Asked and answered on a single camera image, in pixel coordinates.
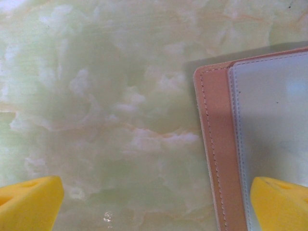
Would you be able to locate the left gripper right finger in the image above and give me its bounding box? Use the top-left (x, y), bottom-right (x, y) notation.
top-left (250, 176), bottom-right (308, 231)

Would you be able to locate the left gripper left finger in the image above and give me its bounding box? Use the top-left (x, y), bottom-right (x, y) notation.
top-left (0, 175), bottom-right (65, 231)

